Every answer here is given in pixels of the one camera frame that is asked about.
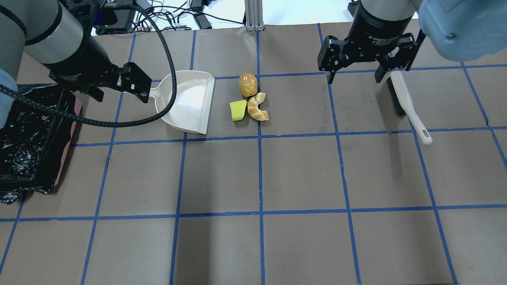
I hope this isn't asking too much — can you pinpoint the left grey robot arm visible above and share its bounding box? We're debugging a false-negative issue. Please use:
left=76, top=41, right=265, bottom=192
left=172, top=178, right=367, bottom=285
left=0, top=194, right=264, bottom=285
left=1, top=0, right=151, bottom=127

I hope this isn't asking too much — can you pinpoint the beige plastic dustpan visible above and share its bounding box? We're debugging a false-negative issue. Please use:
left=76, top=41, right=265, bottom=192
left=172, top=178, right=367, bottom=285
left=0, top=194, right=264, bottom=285
left=161, top=70, right=215, bottom=135

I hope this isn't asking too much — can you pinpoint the beige hand brush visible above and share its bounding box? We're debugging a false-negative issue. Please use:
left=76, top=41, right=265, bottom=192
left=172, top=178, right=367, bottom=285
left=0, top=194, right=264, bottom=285
left=386, top=71, right=433, bottom=145

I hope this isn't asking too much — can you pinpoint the toy croissant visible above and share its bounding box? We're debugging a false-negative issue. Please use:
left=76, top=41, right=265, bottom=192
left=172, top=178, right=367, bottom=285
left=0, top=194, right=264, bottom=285
left=247, top=92, right=269, bottom=121

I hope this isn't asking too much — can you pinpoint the bin with black liner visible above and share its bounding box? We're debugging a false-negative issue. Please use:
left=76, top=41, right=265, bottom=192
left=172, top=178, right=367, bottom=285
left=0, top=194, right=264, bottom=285
left=0, top=101, right=76, bottom=205

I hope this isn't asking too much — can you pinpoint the yellow green sponge piece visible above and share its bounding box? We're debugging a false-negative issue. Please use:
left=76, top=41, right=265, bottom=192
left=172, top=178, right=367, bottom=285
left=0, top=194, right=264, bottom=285
left=229, top=99, right=248, bottom=122

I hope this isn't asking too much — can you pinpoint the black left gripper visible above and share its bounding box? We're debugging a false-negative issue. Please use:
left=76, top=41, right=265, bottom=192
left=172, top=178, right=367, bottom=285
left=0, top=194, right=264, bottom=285
left=50, top=63, right=152, bottom=103

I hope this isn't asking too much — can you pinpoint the aluminium frame post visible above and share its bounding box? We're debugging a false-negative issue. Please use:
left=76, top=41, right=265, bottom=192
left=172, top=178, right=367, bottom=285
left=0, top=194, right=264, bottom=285
left=244, top=0, right=265, bottom=32

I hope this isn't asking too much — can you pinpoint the brown toy potato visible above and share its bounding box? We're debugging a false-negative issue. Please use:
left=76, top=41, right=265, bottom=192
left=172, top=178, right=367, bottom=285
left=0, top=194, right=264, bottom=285
left=238, top=72, right=258, bottom=98

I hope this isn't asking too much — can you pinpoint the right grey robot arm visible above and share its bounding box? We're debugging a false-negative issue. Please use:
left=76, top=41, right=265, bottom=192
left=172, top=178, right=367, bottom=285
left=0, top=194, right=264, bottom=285
left=317, top=0, right=507, bottom=84

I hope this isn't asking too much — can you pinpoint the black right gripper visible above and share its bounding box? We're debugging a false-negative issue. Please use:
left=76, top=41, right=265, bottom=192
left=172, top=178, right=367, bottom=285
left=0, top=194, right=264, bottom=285
left=317, top=4, right=426, bottom=85

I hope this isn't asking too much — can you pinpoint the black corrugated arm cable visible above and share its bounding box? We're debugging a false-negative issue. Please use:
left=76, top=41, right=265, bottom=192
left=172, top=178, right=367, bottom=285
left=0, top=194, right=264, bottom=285
left=0, top=4, right=177, bottom=128

